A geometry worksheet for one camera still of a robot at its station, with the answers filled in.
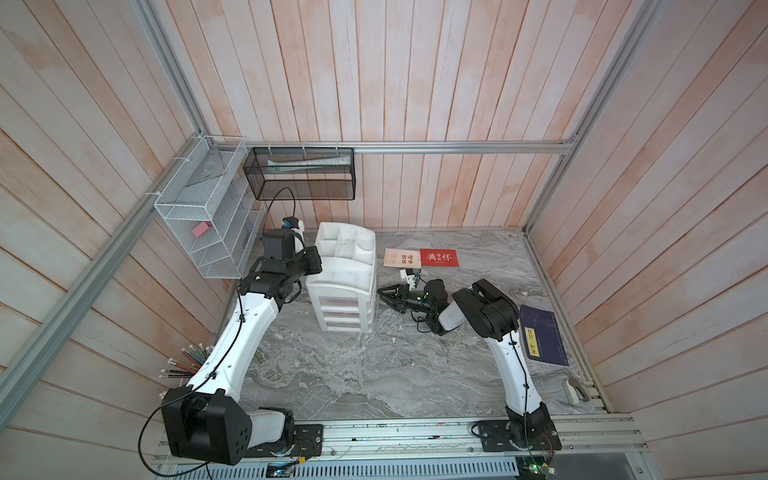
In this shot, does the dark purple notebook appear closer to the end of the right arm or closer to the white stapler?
the white stapler

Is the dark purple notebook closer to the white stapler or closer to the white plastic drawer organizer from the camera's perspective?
the white stapler

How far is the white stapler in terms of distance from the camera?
80 cm

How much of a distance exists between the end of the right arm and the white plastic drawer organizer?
63 millimetres

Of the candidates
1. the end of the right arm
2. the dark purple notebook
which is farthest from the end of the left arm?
the dark purple notebook

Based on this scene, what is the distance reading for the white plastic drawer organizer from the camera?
78cm

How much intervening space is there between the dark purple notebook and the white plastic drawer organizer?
0.49m

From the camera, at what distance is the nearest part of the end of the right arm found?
2.96 ft

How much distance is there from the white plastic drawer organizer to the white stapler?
1.91 ft

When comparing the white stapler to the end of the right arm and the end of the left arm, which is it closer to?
the end of the right arm

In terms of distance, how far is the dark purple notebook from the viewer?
879 mm

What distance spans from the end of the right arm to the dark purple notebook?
12.8 inches

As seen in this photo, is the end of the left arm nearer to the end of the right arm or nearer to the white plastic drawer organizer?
the white plastic drawer organizer

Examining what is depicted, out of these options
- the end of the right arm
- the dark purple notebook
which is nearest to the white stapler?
the dark purple notebook

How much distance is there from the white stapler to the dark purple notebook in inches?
2.4
